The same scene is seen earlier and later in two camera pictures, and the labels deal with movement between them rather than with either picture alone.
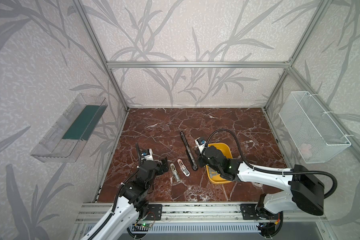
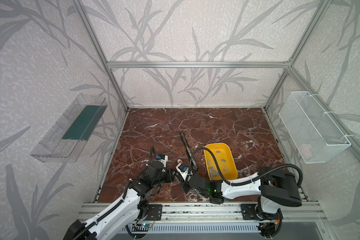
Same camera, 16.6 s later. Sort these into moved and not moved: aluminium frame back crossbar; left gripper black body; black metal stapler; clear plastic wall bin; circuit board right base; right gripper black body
Moved: right gripper black body; left gripper black body
Not moved: clear plastic wall bin; aluminium frame back crossbar; circuit board right base; black metal stapler
